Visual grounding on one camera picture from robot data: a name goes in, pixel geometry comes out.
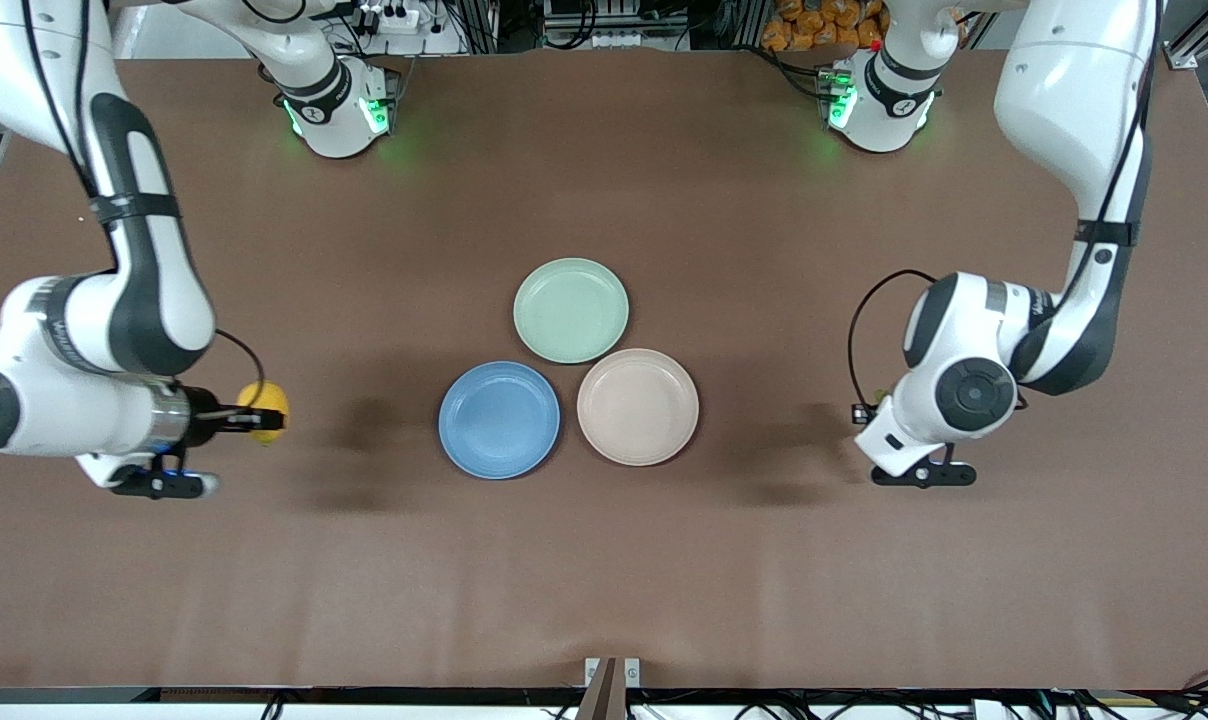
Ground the yellow lemon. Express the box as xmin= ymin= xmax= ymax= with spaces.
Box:
xmin=236 ymin=380 xmax=291 ymax=446

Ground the blue round plate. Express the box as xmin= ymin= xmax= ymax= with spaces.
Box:
xmin=438 ymin=361 xmax=562 ymax=481

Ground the light green round plate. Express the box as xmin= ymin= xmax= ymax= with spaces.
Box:
xmin=513 ymin=258 xmax=630 ymax=365

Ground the beige round plate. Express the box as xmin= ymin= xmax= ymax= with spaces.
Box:
xmin=576 ymin=348 xmax=701 ymax=467

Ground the white power strip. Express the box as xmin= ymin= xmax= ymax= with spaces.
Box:
xmin=350 ymin=3 xmax=421 ymax=37

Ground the bag of orange items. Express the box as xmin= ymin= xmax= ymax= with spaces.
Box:
xmin=761 ymin=0 xmax=885 ymax=53

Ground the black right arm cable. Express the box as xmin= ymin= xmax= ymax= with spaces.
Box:
xmin=214 ymin=329 xmax=267 ymax=411

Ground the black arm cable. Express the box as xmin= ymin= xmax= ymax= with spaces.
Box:
xmin=214 ymin=329 xmax=267 ymax=411
xmin=847 ymin=269 xmax=940 ymax=423

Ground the metal table edge bracket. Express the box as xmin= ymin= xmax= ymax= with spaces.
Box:
xmin=576 ymin=657 xmax=642 ymax=720

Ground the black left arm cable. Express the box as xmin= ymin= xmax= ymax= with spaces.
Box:
xmin=847 ymin=269 xmax=940 ymax=423

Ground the aluminium frame profile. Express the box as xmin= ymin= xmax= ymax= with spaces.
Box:
xmin=1164 ymin=0 xmax=1208 ymax=70

